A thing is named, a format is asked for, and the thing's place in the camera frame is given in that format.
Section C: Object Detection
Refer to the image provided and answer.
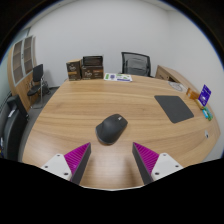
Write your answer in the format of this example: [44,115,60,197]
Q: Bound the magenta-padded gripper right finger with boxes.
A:
[132,142,184,185]

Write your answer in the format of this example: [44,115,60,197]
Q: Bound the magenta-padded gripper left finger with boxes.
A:
[40,142,92,185]

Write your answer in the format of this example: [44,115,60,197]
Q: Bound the dark grey computer mouse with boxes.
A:
[95,113,129,146]

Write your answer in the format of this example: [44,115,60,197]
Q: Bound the dark grey mouse pad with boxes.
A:
[153,94,195,125]

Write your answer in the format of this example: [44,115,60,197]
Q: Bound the black swivel chair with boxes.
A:
[1,94,30,161]

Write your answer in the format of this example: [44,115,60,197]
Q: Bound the small tan box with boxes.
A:
[195,98,205,110]

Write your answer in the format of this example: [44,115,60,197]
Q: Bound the green packet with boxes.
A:
[204,106,214,122]

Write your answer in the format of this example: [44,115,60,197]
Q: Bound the round grey printed disc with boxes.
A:
[168,80,186,93]

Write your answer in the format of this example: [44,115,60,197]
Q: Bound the orange cardboard box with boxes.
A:
[185,87,201,101]

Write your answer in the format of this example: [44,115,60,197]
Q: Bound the purple card package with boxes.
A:
[197,84,212,107]

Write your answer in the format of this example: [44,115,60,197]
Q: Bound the white sheet green purple print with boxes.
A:
[103,72,133,83]

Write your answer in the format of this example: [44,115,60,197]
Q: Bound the wooden side desk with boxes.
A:
[155,64,201,98]

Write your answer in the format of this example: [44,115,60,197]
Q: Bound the black visitor chair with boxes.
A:
[27,63,51,109]

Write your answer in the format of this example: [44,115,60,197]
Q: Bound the grey backpack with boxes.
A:
[126,57,148,76]

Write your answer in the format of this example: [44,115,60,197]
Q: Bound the black mesh office chair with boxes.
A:
[120,51,153,78]

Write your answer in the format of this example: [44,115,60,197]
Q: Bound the black box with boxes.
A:
[82,55,104,67]

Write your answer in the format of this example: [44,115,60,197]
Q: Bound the wooden shelf unit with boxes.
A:
[7,35,43,108]

